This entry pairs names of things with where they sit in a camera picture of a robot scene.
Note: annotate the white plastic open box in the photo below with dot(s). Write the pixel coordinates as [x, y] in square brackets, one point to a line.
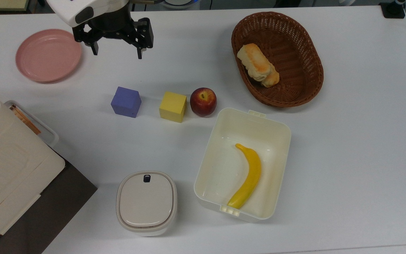
[224, 165]

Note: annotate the black camera stand base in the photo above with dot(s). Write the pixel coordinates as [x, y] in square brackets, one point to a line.
[392, 10]

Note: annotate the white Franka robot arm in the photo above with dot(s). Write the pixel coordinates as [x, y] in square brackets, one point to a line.
[67, 8]

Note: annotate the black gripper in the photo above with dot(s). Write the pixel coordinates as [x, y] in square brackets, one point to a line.
[113, 24]

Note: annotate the large toasted bread roll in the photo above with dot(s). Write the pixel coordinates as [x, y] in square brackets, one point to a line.
[254, 61]

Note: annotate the purple foam cube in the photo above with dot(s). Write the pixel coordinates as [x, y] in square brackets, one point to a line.
[125, 102]

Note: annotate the dark brown wooden box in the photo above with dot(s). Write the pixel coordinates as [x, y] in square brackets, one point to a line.
[58, 204]

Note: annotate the yellow toy banana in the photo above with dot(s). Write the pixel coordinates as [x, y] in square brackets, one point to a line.
[250, 176]

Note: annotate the small toasted bread roll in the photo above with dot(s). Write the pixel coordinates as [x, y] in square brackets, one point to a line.
[272, 79]

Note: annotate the brown wicker basket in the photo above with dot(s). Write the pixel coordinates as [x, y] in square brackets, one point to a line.
[294, 88]

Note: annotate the small white lidded bin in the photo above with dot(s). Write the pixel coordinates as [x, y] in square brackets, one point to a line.
[146, 203]

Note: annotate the yellow foam cube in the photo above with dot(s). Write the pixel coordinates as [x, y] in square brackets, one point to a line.
[172, 107]

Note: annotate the pink plastic plate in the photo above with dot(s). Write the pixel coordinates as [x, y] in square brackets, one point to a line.
[48, 55]

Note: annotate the red apple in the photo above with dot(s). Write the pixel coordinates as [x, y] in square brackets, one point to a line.
[203, 102]

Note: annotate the clear plastic container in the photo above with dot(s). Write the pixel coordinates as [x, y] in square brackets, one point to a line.
[46, 132]

